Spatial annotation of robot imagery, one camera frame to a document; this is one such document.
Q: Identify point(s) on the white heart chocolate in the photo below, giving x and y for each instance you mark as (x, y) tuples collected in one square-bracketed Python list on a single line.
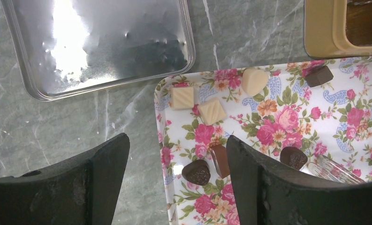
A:
[(254, 81)]

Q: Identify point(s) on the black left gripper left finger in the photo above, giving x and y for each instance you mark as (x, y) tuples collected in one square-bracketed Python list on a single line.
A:
[(81, 190)]

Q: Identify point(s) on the white ridged square chocolate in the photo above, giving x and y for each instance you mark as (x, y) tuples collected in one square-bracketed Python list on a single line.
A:
[(211, 111)]

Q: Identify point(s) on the dark heart chocolate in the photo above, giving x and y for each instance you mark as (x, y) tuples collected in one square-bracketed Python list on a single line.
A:
[(197, 172), (293, 157)]

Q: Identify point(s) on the brown bar chocolate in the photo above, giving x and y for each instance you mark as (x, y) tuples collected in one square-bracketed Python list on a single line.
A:
[(219, 155)]

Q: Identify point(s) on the silver tin lid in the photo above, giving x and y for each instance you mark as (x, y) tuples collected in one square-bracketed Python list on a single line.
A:
[(70, 47)]

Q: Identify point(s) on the gold chocolate tin box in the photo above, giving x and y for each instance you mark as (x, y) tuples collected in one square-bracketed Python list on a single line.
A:
[(325, 31)]

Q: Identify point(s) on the dark square chocolate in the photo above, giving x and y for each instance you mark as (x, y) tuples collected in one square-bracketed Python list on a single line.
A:
[(319, 76)]

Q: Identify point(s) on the floral rectangular tray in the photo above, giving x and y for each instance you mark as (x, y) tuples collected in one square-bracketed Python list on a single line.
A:
[(333, 119)]

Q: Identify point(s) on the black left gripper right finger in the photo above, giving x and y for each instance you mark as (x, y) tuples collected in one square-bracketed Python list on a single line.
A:
[(268, 192)]

